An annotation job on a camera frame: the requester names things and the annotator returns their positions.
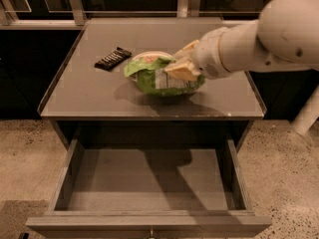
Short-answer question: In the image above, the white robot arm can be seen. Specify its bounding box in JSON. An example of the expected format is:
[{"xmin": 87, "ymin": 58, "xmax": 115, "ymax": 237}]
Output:
[{"xmin": 164, "ymin": 0, "xmax": 319, "ymax": 81}]

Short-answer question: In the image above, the metal railing frame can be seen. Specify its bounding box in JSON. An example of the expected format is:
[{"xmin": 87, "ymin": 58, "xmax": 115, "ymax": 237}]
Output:
[{"xmin": 1, "ymin": 0, "xmax": 270, "ymax": 23}]

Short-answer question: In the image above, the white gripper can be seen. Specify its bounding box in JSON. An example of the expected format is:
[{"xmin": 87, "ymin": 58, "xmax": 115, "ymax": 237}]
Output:
[{"xmin": 164, "ymin": 27, "xmax": 230, "ymax": 81}]

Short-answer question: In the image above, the open grey top drawer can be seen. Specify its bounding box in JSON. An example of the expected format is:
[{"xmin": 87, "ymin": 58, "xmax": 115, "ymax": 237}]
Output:
[{"xmin": 26, "ymin": 130, "xmax": 271, "ymax": 239}]

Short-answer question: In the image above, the grey cabinet counter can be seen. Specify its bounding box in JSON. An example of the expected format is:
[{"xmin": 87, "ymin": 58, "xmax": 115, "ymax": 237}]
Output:
[{"xmin": 39, "ymin": 18, "xmax": 266, "ymax": 147}]

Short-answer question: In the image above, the black snack bar wrapper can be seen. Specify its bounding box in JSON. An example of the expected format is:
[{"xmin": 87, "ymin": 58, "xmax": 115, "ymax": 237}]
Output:
[{"xmin": 95, "ymin": 47, "xmax": 132, "ymax": 72}]

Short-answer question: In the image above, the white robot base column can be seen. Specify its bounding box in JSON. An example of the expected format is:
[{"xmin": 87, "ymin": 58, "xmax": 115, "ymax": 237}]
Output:
[{"xmin": 291, "ymin": 87, "xmax": 319, "ymax": 134}]

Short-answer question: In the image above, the green rice chip bag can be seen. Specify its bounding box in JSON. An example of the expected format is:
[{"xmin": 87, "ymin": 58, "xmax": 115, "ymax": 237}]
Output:
[{"xmin": 130, "ymin": 68, "xmax": 205, "ymax": 97}]

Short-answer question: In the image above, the white paper bowl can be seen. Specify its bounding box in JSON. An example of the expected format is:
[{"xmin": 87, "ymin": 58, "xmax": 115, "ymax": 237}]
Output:
[{"xmin": 124, "ymin": 51, "xmax": 172, "ymax": 82}]

